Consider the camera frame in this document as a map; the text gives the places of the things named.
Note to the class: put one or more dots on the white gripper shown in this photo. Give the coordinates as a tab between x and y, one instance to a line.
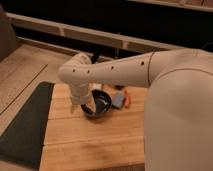
79	94

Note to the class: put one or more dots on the dark ceramic bowl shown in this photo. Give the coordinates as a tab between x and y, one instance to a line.
102	101

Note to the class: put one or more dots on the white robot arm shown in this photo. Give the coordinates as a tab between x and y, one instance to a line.
178	111

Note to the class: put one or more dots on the blue sponge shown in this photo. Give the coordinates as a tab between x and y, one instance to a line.
118	100

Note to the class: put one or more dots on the black table leg stand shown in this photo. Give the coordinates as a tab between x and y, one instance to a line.
94	58

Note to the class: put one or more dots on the orange carrot toy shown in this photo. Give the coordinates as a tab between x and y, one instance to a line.
127	99

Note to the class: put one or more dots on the dark floor mat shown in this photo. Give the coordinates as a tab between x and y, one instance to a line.
22	141

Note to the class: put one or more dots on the white shelf rail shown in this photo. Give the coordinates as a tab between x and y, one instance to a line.
89	35

